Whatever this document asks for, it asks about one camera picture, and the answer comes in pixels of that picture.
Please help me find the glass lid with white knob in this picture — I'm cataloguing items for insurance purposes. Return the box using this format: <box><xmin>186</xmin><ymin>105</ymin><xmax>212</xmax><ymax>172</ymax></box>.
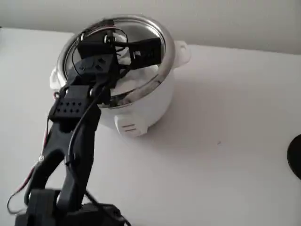
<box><xmin>64</xmin><ymin>17</ymin><xmax>165</xmax><ymax>97</ymax></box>

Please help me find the thin black wire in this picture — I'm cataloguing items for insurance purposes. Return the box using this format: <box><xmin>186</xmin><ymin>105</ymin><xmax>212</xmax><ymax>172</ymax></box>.
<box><xmin>7</xmin><ymin>183</ymin><xmax>32</xmax><ymax>214</ymax></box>

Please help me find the black round object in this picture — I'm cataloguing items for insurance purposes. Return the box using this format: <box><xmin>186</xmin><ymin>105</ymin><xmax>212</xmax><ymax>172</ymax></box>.
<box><xmin>286</xmin><ymin>134</ymin><xmax>301</xmax><ymax>181</ymax></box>

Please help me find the black camera cable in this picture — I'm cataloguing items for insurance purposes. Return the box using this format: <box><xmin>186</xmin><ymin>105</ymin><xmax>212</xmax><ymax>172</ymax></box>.
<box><xmin>65</xmin><ymin>23</ymin><xmax>129</xmax><ymax>165</ymax></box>

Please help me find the red servo wire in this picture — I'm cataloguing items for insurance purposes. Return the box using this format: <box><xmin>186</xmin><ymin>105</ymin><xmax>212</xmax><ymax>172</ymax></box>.
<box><xmin>13</xmin><ymin>91</ymin><xmax>59</xmax><ymax>196</ymax></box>

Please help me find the white rice cooker body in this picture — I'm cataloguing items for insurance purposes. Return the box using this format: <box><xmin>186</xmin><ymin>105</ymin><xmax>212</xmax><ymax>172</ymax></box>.
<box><xmin>49</xmin><ymin>14</ymin><xmax>190</xmax><ymax>138</ymax></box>

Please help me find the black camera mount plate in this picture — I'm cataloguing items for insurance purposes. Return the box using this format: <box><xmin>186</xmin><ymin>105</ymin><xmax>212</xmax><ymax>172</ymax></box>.
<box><xmin>128</xmin><ymin>38</ymin><xmax>163</xmax><ymax>71</ymax></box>

